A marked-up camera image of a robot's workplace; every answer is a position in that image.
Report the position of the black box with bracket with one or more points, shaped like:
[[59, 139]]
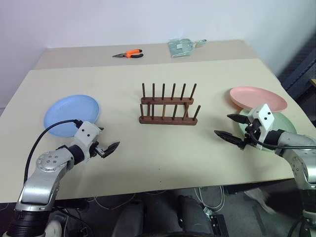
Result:
[[219, 225]]

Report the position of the dark grey rounded shape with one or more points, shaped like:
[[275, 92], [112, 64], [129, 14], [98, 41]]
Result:
[[148, 217], [195, 217]]

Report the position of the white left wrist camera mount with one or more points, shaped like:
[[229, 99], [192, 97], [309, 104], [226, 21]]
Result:
[[85, 134]]

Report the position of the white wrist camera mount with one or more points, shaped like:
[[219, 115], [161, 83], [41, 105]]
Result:
[[265, 118], [85, 134]]

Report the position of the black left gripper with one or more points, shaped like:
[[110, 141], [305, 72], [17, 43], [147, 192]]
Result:
[[97, 151]]

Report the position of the yellow object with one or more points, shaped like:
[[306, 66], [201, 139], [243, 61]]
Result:
[[313, 82]]

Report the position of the black mesh chair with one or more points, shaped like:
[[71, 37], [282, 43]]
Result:
[[301, 66]]

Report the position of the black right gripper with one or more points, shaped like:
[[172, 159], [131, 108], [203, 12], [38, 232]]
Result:
[[252, 132]]

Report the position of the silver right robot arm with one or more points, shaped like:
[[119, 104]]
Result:
[[301, 168]]

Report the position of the blue plate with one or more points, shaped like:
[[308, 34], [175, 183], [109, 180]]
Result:
[[66, 111]]

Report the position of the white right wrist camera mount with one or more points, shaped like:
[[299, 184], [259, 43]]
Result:
[[265, 118]]

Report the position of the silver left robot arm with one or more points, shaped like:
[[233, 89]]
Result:
[[42, 182]]

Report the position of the green plate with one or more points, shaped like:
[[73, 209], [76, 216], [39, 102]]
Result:
[[284, 122]]

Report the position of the brown wooden dish rack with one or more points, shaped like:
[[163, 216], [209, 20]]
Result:
[[168, 121]]

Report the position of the pink plate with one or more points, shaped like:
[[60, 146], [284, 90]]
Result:
[[254, 97]]

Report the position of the white crumpled plastic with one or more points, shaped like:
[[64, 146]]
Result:
[[259, 200]]

